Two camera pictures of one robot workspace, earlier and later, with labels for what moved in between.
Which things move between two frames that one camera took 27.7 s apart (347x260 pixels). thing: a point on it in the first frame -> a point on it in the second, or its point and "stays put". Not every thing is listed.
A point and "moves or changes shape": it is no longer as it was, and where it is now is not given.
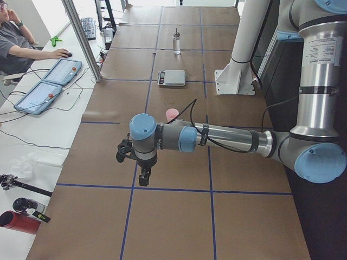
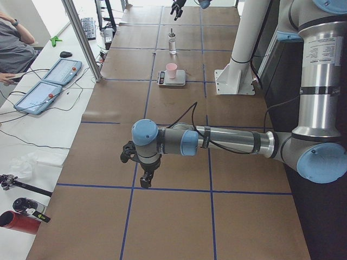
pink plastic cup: (171, 114) -> (171, 67)
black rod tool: (7, 180) stays put
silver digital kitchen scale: (171, 78) stays put
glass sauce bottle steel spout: (176, 43) moves or changes shape
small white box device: (108, 33) stays put
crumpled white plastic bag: (23, 165) stays put
